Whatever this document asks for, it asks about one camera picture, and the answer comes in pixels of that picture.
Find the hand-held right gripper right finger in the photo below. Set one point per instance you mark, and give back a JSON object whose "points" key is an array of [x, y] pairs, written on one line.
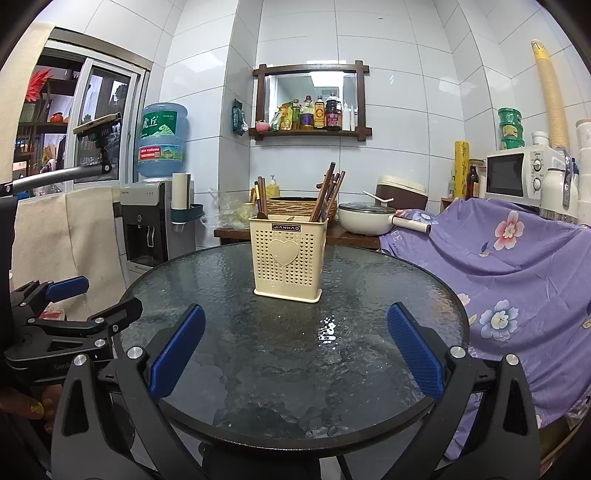
{"points": [[414, 353]]}

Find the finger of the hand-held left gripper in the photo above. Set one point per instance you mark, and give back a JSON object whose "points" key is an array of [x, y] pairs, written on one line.
{"points": [[115, 314], [67, 287]]}

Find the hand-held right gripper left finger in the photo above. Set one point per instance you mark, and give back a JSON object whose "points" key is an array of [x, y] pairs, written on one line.
{"points": [[178, 353]]}

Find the cream plastic utensil holder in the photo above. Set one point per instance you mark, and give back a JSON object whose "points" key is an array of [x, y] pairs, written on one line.
{"points": [[286, 272]]}

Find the person's left hand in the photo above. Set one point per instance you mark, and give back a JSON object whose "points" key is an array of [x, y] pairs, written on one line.
{"points": [[23, 404]]}

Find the beige cloth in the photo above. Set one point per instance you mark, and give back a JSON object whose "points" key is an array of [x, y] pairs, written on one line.
{"points": [[69, 240]]}

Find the white water dispenser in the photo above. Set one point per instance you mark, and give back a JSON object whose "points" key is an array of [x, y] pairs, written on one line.
{"points": [[143, 221]]}

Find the purple floral cloth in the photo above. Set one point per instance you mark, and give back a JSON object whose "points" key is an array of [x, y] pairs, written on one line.
{"points": [[508, 277]]}

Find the teal cup holder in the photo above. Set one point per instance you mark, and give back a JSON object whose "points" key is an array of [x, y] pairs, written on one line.
{"points": [[187, 213]]}

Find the dark wooden counter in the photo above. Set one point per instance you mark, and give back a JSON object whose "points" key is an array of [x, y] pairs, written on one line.
{"points": [[231, 235]]}

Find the cream frying pan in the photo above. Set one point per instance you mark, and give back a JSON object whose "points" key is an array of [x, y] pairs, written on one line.
{"points": [[364, 219]]}

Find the wooden storage shelf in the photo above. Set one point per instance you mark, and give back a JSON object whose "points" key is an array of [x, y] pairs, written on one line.
{"points": [[41, 138]]}

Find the clear plastic bag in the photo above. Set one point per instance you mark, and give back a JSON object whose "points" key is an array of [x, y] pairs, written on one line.
{"points": [[233, 210]]}

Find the white ladle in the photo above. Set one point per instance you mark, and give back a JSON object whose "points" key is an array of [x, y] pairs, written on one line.
{"points": [[376, 197]]}

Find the brown cream rice cooker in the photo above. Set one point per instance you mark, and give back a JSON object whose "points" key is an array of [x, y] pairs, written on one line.
{"points": [[401, 191]]}

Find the smartphone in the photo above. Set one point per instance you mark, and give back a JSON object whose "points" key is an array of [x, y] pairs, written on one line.
{"points": [[97, 123]]}

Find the small clear bottle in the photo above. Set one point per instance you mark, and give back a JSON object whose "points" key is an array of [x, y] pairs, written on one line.
{"points": [[451, 184]]}

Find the blue water jug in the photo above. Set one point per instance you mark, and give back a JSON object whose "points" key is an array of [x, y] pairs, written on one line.
{"points": [[161, 138]]}

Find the white framed window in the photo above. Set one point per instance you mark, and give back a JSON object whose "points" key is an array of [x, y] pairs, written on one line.
{"points": [[111, 115]]}

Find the brown glass bottle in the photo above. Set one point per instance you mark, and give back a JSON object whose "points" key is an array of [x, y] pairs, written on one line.
{"points": [[473, 182]]}

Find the woven basin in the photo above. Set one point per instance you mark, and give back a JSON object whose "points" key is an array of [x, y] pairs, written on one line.
{"points": [[291, 205]]}

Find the yellow wrap roll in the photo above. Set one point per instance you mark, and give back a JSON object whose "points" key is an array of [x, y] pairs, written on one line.
{"points": [[461, 170]]}

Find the yellow soap pump bottle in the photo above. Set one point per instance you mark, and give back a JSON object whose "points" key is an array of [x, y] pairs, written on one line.
{"points": [[274, 189]]}

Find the white microwave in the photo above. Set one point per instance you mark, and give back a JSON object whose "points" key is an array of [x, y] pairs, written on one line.
{"points": [[505, 175]]}

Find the red paper flower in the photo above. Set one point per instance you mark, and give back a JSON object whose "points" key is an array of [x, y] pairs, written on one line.
{"points": [[40, 85]]}

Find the white thermos jug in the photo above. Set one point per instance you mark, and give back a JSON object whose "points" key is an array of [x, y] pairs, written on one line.
{"points": [[556, 194]]}

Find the green paper bowl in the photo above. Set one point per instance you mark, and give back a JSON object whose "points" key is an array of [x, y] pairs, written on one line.
{"points": [[509, 115], [510, 143], [509, 129]]}

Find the green hanging packet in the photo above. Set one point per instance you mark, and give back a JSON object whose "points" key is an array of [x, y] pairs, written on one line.
{"points": [[238, 117]]}

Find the small pink bowl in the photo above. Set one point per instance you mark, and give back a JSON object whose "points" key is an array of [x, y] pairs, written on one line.
{"points": [[262, 126]]}

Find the white jar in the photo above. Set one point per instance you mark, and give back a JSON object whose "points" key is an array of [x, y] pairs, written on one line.
{"points": [[539, 139]]}

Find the stack of white containers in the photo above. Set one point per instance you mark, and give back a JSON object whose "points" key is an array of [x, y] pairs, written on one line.
{"points": [[584, 170]]}

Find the row of condiment bottles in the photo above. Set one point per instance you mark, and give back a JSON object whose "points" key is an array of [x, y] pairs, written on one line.
{"points": [[318, 115]]}

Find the wooden framed mirror shelf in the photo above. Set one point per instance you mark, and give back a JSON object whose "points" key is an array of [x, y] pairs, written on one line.
{"points": [[261, 101]]}

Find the tall yellow paper cup stack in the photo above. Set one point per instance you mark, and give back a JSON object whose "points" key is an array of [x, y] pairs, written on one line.
{"points": [[551, 97]]}

